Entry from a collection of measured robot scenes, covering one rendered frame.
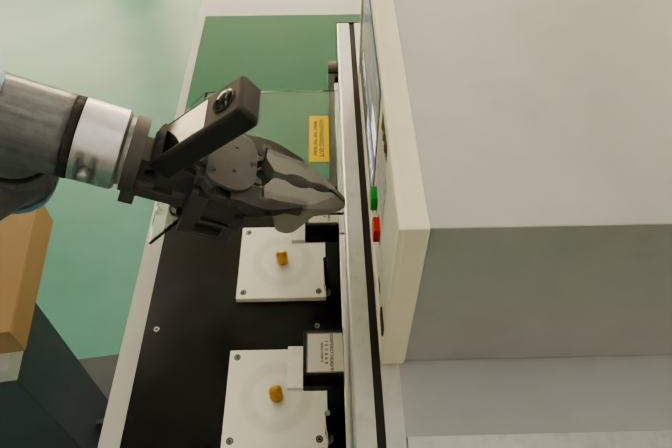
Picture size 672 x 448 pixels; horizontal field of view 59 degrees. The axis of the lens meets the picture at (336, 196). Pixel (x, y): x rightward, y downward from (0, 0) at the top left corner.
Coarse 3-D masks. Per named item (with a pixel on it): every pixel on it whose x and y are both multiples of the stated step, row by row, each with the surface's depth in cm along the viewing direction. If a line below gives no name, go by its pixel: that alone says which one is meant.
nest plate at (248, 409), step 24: (240, 360) 91; (264, 360) 91; (240, 384) 88; (264, 384) 88; (240, 408) 86; (264, 408) 86; (288, 408) 86; (312, 408) 86; (240, 432) 83; (264, 432) 83; (288, 432) 83; (312, 432) 83
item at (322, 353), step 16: (304, 336) 78; (320, 336) 78; (336, 336) 78; (288, 352) 81; (304, 352) 77; (320, 352) 76; (336, 352) 76; (288, 368) 79; (304, 368) 75; (320, 368) 75; (336, 368) 75; (288, 384) 78; (304, 384) 76; (320, 384) 76; (336, 384) 76
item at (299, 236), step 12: (324, 216) 91; (336, 216) 91; (300, 228) 95; (312, 228) 91; (324, 228) 91; (336, 228) 91; (300, 240) 94; (312, 240) 93; (324, 240) 93; (336, 240) 93
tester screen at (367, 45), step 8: (368, 0) 64; (368, 8) 65; (368, 16) 65; (368, 24) 65; (368, 32) 65; (368, 40) 65; (368, 48) 66; (368, 56) 66; (368, 64) 66; (368, 72) 66; (376, 72) 56; (368, 80) 66; (376, 80) 56; (368, 88) 67; (376, 88) 56; (368, 96) 67; (376, 96) 56; (368, 104) 67; (376, 104) 57; (376, 112) 57; (376, 120) 57; (376, 128) 57; (368, 160) 69
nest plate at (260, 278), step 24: (264, 240) 106; (288, 240) 106; (240, 264) 102; (264, 264) 102; (288, 264) 102; (312, 264) 102; (240, 288) 99; (264, 288) 99; (288, 288) 99; (312, 288) 99
